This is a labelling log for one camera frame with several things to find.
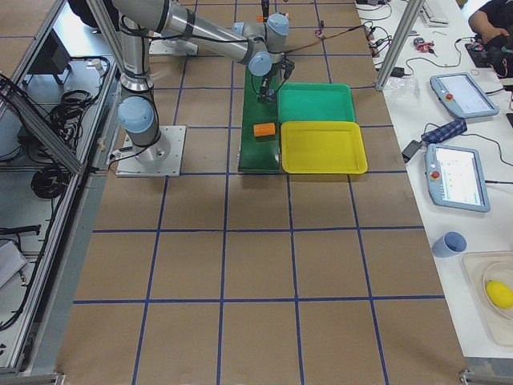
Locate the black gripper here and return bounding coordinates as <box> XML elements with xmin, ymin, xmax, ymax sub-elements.
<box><xmin>257</xmin><ymin>72</ymin><xmax>279</xmax><ymax>100</ymax></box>

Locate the plain orange cylinder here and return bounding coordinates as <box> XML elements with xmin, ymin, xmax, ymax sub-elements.
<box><xmin>252</xmin><ymin>123</ymin><xmax>276</xmax><ymax>137</ymax></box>

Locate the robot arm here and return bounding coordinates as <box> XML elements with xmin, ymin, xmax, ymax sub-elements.
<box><xmin>114</xmin><ymin>1</ymin><xmax>289</xmax><ymax>170</ymax></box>

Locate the green tray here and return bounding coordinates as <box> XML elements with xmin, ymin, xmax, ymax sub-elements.
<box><xmin>277</xmin><ymin>83</ymin><xmax>356</xmax><ymax>123</ymax></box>

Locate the green conveyor belt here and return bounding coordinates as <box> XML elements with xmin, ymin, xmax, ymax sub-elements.
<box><xmin>238</xmin><ymin>70</ymin><xmax>281</xmax><ymax>174</ymax></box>

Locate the yellow tray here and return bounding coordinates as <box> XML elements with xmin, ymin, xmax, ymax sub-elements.
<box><xmin>281</xmin><ymin>121</ymin><xmax>368</xmax><ymax>175</ymax></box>

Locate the black power adapter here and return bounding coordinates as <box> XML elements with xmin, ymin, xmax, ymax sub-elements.
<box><xmin>402</xmin><ymin>140</ymin><xmax>422</xmax><ymax>164</ymax></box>

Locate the teach pendant far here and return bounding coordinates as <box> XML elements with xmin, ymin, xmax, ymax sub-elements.
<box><xmin>430</xmin><ymin>72</ymin><xmax>499</xmax><ymax>119</ymax></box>

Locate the teach pendant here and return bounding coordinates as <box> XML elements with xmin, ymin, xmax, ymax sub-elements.
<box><xmin>430</xmin><ymin>72</ymin><xmax>499</xmax><ymax>119</ymax></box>
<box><xmin>425</xmin><ymin>144</ymin><xmax>491</xmax><ymax>213</ymax></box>

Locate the plaid pouch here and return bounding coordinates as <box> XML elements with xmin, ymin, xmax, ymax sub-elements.
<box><xmin>421</xmin><ymin>119</ymin><xmax>467</xmax><ymax>145</ymax></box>

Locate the teach pendant near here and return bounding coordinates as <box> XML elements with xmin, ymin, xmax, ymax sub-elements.
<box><xmin>425</xmin><ymin>144</ymin><xmax>491</xmax><ymax>213</ymax></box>

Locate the person in black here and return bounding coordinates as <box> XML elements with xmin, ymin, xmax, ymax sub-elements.
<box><xmin>468</xmin><ymin>0</ymin><xmax>512</xmax><ymax>78</ymax></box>

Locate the blue plastic cup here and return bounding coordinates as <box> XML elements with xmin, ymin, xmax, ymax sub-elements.
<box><xmin>432</xmin><ymin>231</ymin><xmax>467</xmax><ymax>258</ymax></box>

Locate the beige tray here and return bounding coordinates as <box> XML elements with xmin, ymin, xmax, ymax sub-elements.
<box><xmin>462</xmin><ymin>251</ymin><xmax>512</xmax><ymax>347</ymax></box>

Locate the yellow lemon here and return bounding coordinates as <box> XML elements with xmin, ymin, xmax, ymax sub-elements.
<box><xmin>485</xmin><ymin>280</ymin><xmax>512</xmax><ymax>310</ymax></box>

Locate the red black power cable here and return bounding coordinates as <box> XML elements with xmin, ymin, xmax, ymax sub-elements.
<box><xmin>286</xmin><ymin>23</ymin><xmax>368</xmax><ymax>53</ymax></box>

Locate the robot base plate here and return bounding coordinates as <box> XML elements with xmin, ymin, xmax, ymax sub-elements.
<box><xmin>115</xmin><ymin>125</ymin><xmax>186</xmax><ymax>177</ymax></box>
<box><xmin>149</xmin><ymin>34</ymin><xmax>198</xmax><ymax>56</ymax></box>

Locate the aluminium frame post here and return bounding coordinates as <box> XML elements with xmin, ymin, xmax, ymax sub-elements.
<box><xmin>375</xmin><ymin>0</ymin><xmax>423</xmax><ymax>91</ymax></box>

